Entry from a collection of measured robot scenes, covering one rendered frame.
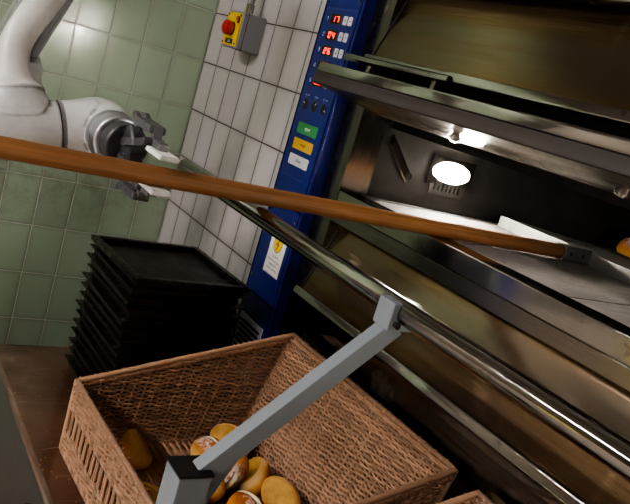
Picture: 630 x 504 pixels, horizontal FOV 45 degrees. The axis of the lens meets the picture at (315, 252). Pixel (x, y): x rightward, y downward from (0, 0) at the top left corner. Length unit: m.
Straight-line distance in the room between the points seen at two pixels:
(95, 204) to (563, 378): 1.62
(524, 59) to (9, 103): 0.86
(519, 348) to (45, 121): 0.88
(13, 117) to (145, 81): 1.07
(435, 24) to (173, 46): 1.06
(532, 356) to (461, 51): 0.57
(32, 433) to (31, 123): 0.62
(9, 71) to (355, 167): 0.73
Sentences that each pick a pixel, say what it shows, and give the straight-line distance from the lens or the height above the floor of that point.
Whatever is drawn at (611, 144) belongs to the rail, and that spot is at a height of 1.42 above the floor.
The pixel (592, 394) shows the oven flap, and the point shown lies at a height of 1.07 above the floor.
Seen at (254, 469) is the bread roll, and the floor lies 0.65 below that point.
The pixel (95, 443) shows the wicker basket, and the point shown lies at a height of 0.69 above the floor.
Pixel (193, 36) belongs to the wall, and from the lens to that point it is 2.44.
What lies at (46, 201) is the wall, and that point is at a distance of 2.40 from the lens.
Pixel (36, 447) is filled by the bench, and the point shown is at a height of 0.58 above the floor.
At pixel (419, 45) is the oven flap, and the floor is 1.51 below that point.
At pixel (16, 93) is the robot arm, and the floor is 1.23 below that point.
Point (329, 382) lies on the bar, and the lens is 0.90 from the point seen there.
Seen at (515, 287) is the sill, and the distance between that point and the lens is 1.28.
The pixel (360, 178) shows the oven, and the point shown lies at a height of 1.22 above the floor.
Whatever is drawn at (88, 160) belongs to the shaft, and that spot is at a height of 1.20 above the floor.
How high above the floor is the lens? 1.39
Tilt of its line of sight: 12 degrees down
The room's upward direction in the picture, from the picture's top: 17 degrees clockwise
